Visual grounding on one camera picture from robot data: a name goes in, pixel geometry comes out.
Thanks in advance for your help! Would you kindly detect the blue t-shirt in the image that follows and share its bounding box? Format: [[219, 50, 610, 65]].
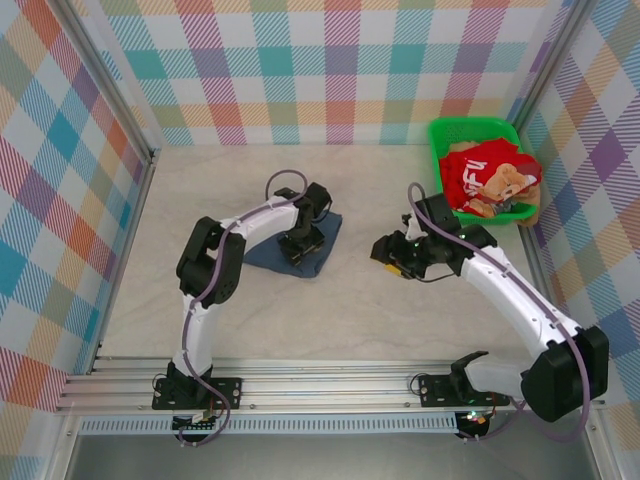
[[243, 211, 345, 280]]

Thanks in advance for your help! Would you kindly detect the red bear print t-shirt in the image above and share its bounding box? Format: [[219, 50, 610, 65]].
[[438, 141, 544, 219]]

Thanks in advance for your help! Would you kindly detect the green plastic basket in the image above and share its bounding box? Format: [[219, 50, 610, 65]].
[[428, 116, 537, 229]]

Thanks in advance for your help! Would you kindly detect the aluminium side rail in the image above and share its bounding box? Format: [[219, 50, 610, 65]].
[[89, 147, 162, 362], [517, 219, 572, 367]]

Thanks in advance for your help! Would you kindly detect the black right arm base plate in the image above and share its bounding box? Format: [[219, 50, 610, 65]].
[[416, 373, 511, 409]]

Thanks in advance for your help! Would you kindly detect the aluminium front rail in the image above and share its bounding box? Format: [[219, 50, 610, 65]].
[[54, 354, 607, 417]]

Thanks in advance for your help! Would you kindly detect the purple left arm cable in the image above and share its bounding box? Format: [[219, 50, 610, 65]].
[[177, 169, 312, 448]]

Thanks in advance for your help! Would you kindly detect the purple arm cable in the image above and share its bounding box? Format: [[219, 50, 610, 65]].
[[177, 169, 312, 448], [406, 181, 594, 445]]

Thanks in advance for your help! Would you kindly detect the slotted grey cable duct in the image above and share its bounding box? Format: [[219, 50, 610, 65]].
[[79, 412, 459, 436]]

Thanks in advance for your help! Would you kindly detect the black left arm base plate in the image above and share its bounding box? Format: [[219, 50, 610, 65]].
[[151, 374, 244, 413]]

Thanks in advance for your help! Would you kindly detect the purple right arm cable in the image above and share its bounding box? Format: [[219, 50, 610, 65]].
[[406, 181, 594, 445]]

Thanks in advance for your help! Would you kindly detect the aluminium corner post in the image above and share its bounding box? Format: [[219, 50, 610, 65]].
[[53, 0, 162, 162], [509, 0, 590, 132]]

